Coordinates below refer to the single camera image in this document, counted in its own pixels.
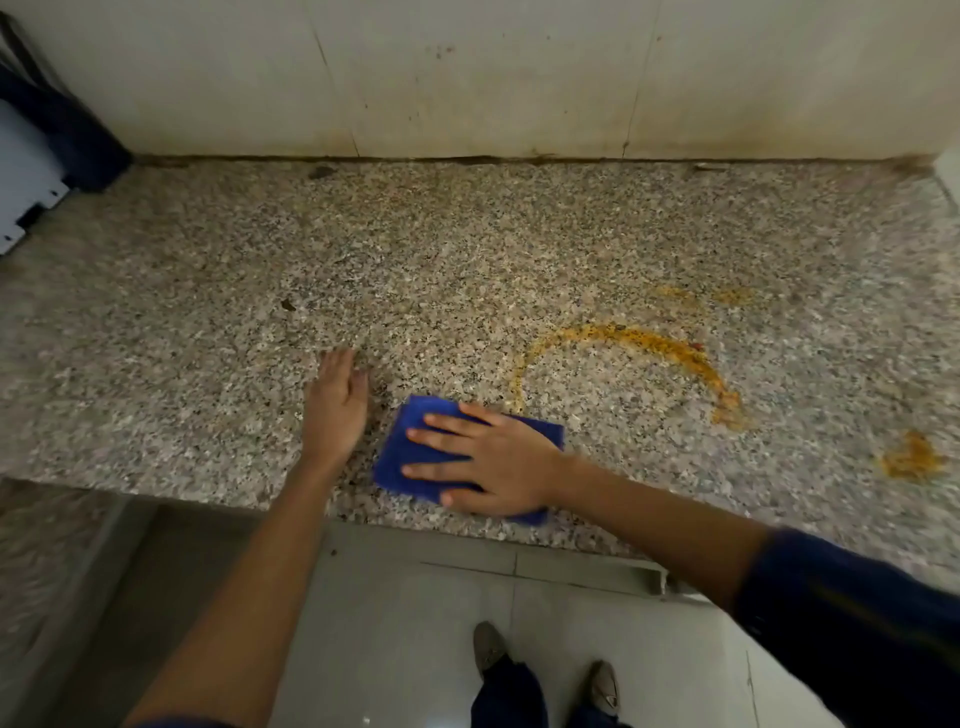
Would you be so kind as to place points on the person's left hand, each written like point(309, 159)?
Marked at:
point(334, 420)

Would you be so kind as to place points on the person's right hand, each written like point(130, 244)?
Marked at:
point(514, 469)

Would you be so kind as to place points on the person's right little finger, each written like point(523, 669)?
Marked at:
point(480, 414)

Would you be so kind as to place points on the person's right middle finger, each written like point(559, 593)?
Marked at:
point(439, 470)

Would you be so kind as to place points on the person's left thumb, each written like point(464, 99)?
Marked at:
point(361, 388)

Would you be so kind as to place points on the blue cleaning cloth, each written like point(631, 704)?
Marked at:
point(397, 450)

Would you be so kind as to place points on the person's left forearm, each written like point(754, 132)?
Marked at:
point(247, 600)

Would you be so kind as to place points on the person's right forearm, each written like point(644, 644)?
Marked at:
point(667, 525)

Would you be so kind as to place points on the grey shoe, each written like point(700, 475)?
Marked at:
point(488, 645)
point(604, 686)

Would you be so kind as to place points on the dark blue trousers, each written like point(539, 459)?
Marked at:
point(510, 697)

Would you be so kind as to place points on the dark blue container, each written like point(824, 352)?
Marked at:
point(75, 135)

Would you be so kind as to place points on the white plastic appliance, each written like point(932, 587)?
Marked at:
point(22, 180)

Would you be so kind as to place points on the dark blue shirt sleeve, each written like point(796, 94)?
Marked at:
point(862, 622)

